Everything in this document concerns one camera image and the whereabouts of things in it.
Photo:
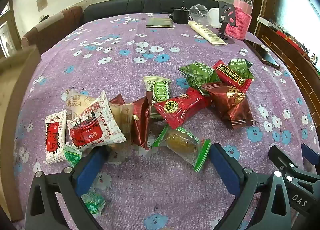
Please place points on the red packet with round label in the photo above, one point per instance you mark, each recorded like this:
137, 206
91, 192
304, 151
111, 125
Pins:
180, 107

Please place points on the clear packet with green ends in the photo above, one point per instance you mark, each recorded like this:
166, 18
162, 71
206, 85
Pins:
181, 142

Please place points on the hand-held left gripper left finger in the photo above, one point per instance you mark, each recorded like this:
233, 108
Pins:
86, 170

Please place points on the small green and white candy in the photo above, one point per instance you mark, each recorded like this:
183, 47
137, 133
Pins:
72, 155
93, 203

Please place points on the wooden glazed door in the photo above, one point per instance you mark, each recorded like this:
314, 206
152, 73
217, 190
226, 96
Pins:
6, 35

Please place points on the dark red gold-print packet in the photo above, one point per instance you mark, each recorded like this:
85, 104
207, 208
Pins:
232, 105

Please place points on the cream tube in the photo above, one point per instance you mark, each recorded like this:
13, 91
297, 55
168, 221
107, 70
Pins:
207, 32

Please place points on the translucent white pastry packet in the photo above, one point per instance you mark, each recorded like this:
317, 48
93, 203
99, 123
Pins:
80, 102

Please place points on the black phone stand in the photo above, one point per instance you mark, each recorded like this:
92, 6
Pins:
228, 17

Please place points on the dark sofa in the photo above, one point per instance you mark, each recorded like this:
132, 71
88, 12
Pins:
112, 8

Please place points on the green pea snack packet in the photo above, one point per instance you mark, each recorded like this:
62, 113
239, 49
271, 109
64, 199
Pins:
197, 76
241, 69

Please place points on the black cup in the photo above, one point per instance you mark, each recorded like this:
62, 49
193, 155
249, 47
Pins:
180, 16

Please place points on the brown armchair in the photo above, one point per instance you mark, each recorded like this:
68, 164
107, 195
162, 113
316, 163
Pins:
50, 30

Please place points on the bottle with pink knit sleeve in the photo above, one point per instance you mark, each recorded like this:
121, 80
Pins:
238, 20

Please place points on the white lid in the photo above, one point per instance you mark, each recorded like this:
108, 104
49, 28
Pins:
214, 16

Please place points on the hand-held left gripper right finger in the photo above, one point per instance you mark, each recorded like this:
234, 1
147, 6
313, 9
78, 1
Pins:
225, 170

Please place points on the red packet with black label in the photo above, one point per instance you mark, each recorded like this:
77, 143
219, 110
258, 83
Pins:
231, 76

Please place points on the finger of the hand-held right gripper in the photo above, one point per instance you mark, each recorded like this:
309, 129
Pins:
287, 161
311, 155

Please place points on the black smartphone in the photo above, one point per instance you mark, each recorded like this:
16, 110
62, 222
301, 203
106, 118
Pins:
263, 54

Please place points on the clear glass cup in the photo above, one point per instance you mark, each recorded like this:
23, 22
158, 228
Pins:
198, 14

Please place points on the wall plate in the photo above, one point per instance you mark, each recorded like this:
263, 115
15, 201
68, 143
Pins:
42, 3

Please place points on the large white and red packet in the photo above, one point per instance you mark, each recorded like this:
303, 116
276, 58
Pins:
96, 125

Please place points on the green and white striped packet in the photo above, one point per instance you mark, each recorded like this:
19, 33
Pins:
160, 90

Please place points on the dark red clear-window packet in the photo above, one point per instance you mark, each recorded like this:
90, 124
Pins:
141, 120

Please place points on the purple floral tablecloth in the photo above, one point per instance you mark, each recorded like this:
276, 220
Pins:
125, 70

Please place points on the wooden cabinet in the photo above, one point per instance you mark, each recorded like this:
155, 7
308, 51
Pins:
287, 57

